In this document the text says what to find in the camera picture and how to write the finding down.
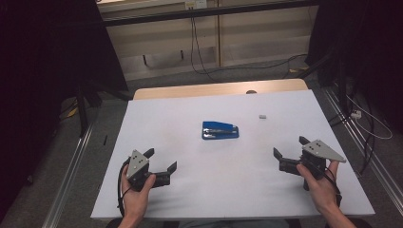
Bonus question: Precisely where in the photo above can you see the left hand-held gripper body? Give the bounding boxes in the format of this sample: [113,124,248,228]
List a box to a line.
[125,149,172,193]

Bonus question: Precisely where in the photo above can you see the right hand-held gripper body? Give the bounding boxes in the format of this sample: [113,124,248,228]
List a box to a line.
[278,139,347,192]

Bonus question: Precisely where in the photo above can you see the blue stapler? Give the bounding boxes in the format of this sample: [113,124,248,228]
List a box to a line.
[201,121,240,141]

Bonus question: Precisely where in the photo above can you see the person's left hand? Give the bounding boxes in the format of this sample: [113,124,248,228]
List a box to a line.
[121,172,157,219]

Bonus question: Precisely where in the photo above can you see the person's right hand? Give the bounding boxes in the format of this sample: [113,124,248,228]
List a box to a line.
[296,160,341,215]

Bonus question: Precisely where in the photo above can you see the white table cover sheet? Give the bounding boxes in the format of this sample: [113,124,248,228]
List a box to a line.
[90,89,376,220]

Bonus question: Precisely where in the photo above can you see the black metal stand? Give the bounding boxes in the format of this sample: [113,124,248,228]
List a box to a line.
[75,79,131,138]

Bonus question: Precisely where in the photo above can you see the person's grey clothing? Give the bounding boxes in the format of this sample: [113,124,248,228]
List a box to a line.
[177,218,290,228]

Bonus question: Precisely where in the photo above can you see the black curtain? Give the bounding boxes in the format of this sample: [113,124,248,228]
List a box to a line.
[0,0,129,222]
[305,0,403,134]

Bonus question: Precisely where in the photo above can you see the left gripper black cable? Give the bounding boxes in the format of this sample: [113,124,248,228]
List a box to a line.
[116,157,132,218]

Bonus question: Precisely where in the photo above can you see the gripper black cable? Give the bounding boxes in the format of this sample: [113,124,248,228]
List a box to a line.
[116,157,132,218]
[324,169,344,208]

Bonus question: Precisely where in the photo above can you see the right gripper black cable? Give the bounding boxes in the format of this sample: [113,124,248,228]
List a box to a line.
[324,169,344,208]

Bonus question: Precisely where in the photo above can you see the aluminium floor rail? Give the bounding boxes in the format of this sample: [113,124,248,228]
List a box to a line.
[320,85,403,208]
[42,122,95,228]

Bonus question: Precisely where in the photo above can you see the bundle of black floor cables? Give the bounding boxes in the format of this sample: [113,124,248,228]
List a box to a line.
[327,80,376,177]

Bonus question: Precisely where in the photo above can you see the white floor cable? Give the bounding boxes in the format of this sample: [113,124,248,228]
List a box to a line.
[345,94,393,141]

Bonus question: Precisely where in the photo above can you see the black floor cable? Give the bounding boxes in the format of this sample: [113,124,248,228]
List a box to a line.
[202,52,309,80]

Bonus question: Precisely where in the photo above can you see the hanging black cable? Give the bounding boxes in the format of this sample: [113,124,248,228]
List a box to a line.
[189,16,220,84]

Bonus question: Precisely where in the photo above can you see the white wall socket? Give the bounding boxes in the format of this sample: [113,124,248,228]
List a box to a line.
[184,0,208,10]

